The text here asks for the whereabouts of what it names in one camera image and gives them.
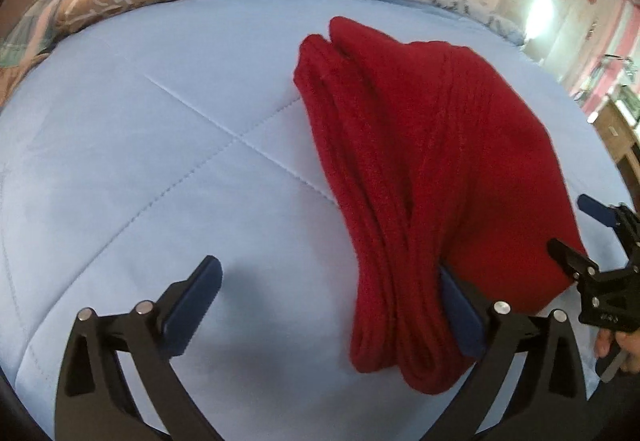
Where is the person's right hand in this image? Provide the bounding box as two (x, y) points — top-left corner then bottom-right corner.
(594, 327), (640, 374)

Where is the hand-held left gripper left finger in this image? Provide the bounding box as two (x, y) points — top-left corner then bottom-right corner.
(55, 255), (224, 441)

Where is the wooden cabinet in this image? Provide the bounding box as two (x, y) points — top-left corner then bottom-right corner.
(585, 91), (640, 202)

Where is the plaid pillow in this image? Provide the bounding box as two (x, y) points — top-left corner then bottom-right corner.
(0, 0), (71, 66)

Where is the light blue quilted bedspread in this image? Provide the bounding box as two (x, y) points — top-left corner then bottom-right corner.
(0, 0), (636, 437)

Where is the brown quilted blanket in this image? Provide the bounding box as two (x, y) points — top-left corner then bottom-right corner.
(0, 53), (51, 106)

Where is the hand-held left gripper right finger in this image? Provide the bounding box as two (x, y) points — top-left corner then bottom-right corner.
(437, 266), (588, 441)

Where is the red knit sweater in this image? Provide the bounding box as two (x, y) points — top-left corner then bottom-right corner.
(291, 16), (588, 394)

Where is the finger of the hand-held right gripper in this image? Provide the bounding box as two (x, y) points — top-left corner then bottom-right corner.
(576, 193), (623, 228)
(546, 237), (601, 284)

